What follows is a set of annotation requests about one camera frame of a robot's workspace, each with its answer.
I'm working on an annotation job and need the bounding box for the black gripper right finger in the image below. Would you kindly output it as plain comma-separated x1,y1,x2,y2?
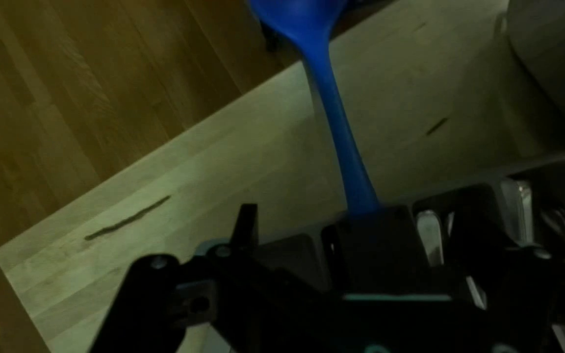
367,184,565,353

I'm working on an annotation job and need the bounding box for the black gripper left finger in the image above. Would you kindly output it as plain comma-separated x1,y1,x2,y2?
88,202,371,353

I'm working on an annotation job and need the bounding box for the blue plastic serving spoon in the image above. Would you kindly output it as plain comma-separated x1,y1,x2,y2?
249,0,383,219

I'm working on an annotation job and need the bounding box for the grey cutlery tray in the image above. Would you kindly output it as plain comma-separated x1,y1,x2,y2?
412,153,565,353

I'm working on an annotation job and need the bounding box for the wooden island with wire drawers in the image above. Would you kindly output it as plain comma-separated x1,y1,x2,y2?
0,0,565,353

